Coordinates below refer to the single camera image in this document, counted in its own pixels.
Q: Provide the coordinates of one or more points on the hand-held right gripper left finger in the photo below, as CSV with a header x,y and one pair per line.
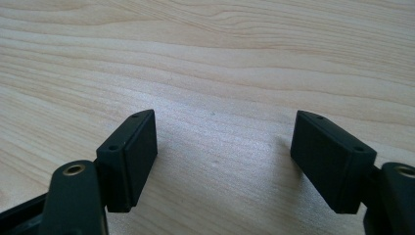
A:
x,y
127,163

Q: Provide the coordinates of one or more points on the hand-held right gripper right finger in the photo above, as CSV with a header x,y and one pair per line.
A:
x,y
329,160

